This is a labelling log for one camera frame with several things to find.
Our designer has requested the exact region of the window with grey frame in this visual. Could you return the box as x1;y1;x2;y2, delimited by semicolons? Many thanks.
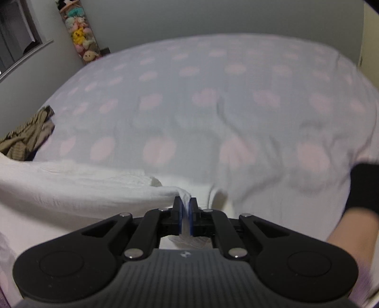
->
0;0;55;82

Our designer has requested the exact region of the hanging net of plush toys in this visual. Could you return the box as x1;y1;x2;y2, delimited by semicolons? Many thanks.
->
55;0;103;65

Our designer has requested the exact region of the cream door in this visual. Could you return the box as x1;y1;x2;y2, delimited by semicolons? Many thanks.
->
359;3;379;78

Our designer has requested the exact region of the person's forearm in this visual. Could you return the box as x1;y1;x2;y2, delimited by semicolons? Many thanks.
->
326;207;379;268

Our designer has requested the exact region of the olive plaid garment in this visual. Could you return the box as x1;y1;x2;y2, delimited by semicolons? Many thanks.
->
0;105;56;162

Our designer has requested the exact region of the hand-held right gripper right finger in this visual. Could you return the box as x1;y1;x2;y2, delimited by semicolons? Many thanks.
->
189;197;291;262

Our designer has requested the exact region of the white garment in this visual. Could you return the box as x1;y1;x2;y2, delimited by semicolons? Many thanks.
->
0;153;227;253

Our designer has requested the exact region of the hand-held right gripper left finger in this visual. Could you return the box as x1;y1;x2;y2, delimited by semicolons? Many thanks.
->
81;196;183;262

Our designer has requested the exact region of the black wristband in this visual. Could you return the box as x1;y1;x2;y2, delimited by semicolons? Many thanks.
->
345;163;379;214

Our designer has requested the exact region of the pink dotted light blue blanket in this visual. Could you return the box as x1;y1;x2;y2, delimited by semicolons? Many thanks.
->
0;33;379;308

